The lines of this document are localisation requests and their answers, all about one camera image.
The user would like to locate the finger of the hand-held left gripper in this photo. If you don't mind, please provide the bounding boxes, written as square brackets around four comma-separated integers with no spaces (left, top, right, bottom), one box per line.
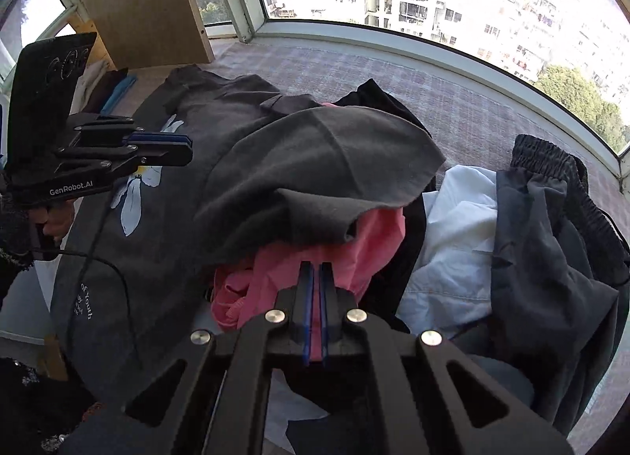
[73,111,194,147]
[53,144,195,176]

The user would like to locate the wooden cabinet panel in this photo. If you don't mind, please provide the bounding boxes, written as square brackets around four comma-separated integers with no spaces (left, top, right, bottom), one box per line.
[76,0,215,72]

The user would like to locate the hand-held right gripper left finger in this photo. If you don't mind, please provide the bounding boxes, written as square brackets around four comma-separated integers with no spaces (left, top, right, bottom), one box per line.
[59,261,315,455]

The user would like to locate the cream knitted cardigan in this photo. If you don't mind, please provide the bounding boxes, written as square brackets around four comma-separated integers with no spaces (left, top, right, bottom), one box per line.
[74,60,111,113]

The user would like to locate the person's left forearm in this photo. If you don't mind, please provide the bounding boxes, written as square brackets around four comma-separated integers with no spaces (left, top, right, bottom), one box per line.
[0,191,37,310]

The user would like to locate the green tree outside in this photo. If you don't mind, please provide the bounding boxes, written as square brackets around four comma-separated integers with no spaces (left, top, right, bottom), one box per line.
[534,63,630,150]

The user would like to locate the person's left hand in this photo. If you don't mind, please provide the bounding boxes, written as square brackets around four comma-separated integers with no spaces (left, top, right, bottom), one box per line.
[37,201,77,244]

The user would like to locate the black garment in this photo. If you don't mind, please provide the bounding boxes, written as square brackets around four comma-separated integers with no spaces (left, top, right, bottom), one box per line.
[335,78,439,328]

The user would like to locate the person's black tweed cardigan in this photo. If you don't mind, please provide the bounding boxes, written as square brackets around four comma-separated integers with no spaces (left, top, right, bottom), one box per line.
[0,357,99,455]

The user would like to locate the pink garment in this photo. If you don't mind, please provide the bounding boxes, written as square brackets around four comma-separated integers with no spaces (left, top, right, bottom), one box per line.
[211,206,407,332]

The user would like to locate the white bay window frame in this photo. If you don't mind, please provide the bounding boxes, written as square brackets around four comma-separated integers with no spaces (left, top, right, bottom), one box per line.
[177,0,630,175]

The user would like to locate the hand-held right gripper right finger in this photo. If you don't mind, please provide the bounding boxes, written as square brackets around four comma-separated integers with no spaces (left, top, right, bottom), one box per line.
[318,262,576,455]

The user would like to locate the wooden furniture piece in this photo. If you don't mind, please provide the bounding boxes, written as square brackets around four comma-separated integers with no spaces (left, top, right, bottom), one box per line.
[37,334,70,382]

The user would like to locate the brown folded garment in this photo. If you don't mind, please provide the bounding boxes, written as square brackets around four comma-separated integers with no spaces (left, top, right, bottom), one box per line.
[89,68,130,113]

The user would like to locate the grey flower print t-shirt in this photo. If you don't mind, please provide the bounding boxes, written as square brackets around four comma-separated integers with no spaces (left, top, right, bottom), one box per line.
[49,63,446,407]

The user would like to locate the black cable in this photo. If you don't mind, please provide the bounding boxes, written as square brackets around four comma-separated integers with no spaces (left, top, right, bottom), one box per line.
[30,194,146,372]

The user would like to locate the dark grey shorts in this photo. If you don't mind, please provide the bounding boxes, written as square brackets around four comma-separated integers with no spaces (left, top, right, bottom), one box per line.
[485,134,630,436]

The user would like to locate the blue folded garment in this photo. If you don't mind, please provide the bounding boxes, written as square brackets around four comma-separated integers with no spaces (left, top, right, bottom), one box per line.
[101,76,137,116]

